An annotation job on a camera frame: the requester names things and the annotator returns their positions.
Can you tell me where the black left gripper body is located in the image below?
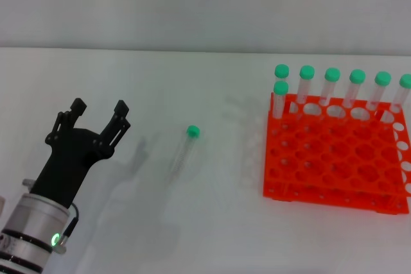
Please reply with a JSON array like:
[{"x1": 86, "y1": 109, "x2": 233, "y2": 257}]
[{"x1": 30, "y1": 128, "x2": 112, "y2": 210}]

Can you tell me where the clear green-capped test tube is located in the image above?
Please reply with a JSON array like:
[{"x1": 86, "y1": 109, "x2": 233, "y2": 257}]
[
  {"x1": 386, "y1": 74, "x2": 411, "y2": 116},
  {"x1": 318, "y1": 67, "x2": 342, "y2": 108},
  {"x1": 272, "y1": 80, "x2": 290, "y2": 120},
  {"x1": 340, "y1": 69, "x2": 367, "y2": 110},
  {"x1": 365, "y1": 71, "x2": 392, "y2": 112},
  {"x1": 274, "y1": 64, "x2": 292, "y2": 113},
  {"x1": 295, "y1": 65, "x2": 316, "y2": 113},
  {"x1": 168, "y1": 124, "x2": 201, "y2": 181}
]

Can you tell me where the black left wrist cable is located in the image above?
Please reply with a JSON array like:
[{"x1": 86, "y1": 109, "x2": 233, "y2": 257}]
[{"x1": 62, "y1": 202, "x2": 80, "y2": 246}]

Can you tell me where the orange test tube rack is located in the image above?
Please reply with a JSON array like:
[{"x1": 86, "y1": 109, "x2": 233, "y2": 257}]
[{"x1": 262, "y1": 92, "x2": 411, "y2": 216}]

